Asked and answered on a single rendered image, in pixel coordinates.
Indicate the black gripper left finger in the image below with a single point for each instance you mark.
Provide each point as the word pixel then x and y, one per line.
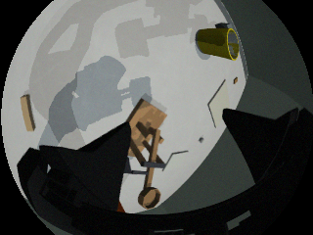
pixel 98 166

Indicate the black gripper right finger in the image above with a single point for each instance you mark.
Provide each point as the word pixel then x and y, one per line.
pixel 259 138

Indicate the yellow open cylinder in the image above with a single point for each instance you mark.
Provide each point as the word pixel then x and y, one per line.
pixel 222 42

